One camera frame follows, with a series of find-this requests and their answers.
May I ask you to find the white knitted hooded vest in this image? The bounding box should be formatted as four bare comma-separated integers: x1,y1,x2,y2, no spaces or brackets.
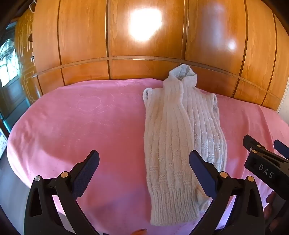
142,64,227,226

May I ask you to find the person's right hand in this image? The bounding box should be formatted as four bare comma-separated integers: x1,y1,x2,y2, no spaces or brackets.
265,192,282,231

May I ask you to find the pink blanket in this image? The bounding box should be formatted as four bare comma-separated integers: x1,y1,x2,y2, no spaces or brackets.
6,78,289,235

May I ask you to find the bright window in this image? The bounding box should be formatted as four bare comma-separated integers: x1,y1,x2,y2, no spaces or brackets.
0,23,19,87

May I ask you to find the wooden wardrobe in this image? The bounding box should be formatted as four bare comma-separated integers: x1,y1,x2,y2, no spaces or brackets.
32,0,289,111

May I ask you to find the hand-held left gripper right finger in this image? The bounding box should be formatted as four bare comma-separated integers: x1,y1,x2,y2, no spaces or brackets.
189,150,265,235

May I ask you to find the carved wooden door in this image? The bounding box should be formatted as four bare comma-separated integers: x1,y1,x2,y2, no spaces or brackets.
13,9,44,106

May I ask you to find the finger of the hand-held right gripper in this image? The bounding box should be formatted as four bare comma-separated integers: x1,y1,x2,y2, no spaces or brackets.
243,135,269,156
274,139,289,160

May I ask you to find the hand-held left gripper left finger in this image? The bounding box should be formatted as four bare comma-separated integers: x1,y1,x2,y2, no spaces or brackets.
24,150,100,235

